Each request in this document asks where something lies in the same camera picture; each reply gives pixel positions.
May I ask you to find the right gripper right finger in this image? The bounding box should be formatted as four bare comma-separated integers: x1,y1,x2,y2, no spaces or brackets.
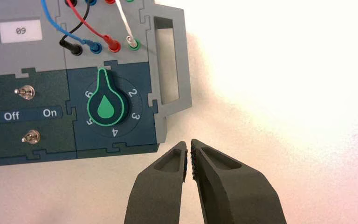
191,139,288,224

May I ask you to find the blue jumper cable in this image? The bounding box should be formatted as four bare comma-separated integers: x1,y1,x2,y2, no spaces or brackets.
41,0,103,55

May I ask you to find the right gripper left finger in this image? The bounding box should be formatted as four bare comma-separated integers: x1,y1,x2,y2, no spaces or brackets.
124,141,188,224

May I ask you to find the grey and teal control box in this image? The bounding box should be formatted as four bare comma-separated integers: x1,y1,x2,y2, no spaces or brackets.
0,0,193,168

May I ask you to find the white jumper cable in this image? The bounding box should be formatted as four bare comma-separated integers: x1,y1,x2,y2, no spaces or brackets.
115,0,138,49

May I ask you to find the red jumper cable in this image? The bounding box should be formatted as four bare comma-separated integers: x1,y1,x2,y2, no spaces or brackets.
66,0,122,53

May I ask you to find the green rotary knob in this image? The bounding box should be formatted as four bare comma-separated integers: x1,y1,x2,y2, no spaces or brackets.
86,67,130,127

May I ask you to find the black jumper cable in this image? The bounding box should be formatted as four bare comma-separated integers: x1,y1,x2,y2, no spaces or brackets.
59,0,91,56

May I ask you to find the white number display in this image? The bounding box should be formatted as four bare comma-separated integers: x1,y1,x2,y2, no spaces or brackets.
0,19,43,44

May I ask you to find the metal toggle switch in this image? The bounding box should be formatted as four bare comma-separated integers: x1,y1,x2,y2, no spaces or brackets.
21,130,41,145
14,85,35,100

